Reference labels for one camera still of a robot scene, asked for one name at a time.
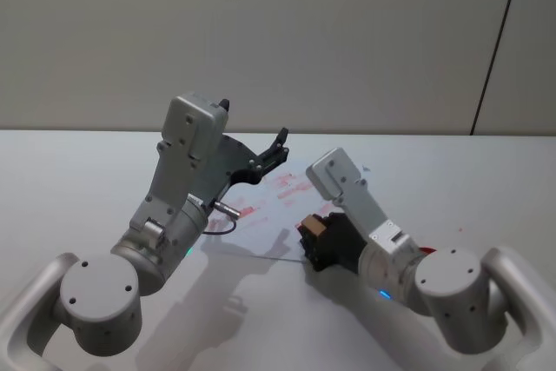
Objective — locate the white sheet with red marks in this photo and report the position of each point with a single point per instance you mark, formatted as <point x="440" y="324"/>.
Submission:
<point x="265" y="223"/>

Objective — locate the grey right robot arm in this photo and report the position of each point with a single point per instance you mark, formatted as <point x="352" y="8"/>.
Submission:
<point x="452" y="284"/>

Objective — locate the small red piece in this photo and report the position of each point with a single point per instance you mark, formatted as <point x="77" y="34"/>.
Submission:
<point x="428" y="250"/>

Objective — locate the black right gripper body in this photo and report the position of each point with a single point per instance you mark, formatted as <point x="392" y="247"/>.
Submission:
<point x="341" y="245"/>

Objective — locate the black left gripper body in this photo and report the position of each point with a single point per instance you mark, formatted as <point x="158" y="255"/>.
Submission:
<point x="232" y="158"/>

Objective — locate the small brown block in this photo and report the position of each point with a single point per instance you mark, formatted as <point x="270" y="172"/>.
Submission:
<point x="314" y="225"/>

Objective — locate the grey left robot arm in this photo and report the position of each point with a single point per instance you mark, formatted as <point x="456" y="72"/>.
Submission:
<point x="100" y="293"/>

